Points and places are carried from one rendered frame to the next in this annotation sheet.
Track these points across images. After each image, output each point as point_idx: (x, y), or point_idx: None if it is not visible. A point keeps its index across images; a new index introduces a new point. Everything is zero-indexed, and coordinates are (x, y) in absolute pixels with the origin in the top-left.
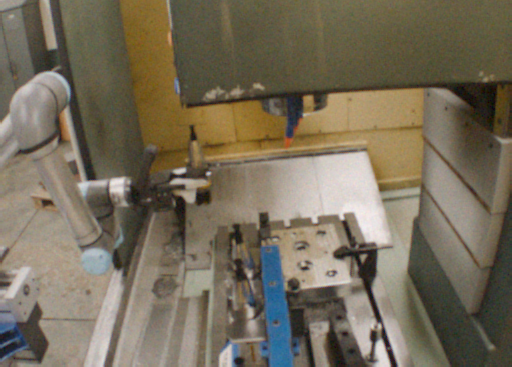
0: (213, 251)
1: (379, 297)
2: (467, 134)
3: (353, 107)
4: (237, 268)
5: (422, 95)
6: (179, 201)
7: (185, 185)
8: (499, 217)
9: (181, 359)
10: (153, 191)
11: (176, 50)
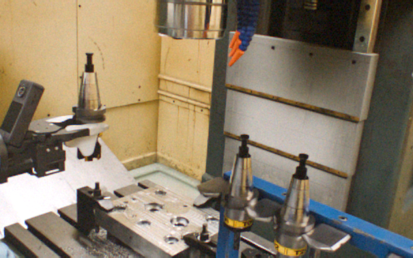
0: (18, 256)
1: (252, 238)
2: (311, 62)
3: None
4: (304, 164)
5: (147, 69)
6: None
7: (89, 130)
8: (361, 125)
9: None
10: (41, 145)
11: None
